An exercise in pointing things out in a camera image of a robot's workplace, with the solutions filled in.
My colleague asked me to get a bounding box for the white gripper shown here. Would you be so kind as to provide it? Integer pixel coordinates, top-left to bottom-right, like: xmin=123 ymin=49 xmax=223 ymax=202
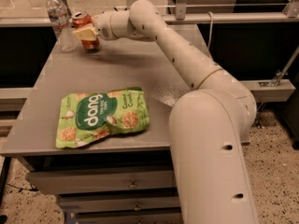
xmin=72 ymin=11 xmax=116 ymax=41

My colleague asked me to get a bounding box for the white cable on railing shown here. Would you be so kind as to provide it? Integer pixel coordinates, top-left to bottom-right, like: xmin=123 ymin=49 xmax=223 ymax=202
xmin=206 ymin=11 xmax=215 ymax=49

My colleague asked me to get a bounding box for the clear plastic water bottle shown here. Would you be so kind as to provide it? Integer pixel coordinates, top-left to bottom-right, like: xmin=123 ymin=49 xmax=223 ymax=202
xmin=46 ymin=0 xmax=76 ymax=52

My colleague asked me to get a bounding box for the bottom grey drawer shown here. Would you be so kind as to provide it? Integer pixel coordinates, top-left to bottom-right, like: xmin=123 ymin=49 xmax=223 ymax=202
xmin=76 ymin=208 xmax=181 ymax=224

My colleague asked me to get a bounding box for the middle grey drawer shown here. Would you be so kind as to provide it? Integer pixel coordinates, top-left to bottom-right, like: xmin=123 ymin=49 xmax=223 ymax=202
xmin=58 ymin=191 xmax=180 ymax=213

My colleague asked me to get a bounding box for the metal diagonal brace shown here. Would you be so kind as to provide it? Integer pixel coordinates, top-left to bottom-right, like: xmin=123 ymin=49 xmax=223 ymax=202
xmin=268 ymin=46 xmax=299 ymax=87

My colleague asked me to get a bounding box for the grey drawer cabinet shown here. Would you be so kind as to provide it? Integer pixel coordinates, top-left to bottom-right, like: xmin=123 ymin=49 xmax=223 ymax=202
xmin=0 ymin=24 xmax=250 ymax=224

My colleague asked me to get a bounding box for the grey metal railing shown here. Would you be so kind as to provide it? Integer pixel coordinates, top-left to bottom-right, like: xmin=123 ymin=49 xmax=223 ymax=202
xmin=0 ymin=12 xmax=299 ymax=27

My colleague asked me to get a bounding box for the green dang chips bag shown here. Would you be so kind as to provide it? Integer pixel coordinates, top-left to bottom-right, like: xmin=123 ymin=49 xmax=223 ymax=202
xmin=56 ymin=88 xmax=150 ymax=148

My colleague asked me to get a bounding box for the top grey drawer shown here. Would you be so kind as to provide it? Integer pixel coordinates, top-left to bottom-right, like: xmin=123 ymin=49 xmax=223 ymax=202
xmin=26 ymin=166 xmax=176 ymax=195

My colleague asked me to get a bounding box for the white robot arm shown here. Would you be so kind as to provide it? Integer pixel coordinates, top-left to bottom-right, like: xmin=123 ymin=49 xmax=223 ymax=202
xmin=74 ymin=0 xmax=259 ymax=224

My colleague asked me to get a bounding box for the grey drawer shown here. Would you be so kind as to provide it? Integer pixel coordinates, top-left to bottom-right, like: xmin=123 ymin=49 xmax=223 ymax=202
xmin=58 ymin=191 xmax=180 ymax=213
xmin=26 ymin=166 xmax=176 ymax=195
xmin=76 ymin=208 xmax=181 ymax=224

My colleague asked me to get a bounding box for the red coca-cola can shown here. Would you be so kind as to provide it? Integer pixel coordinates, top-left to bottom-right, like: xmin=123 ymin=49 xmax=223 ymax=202
xmin=72 ymin=11 xmax=99 ymax=50

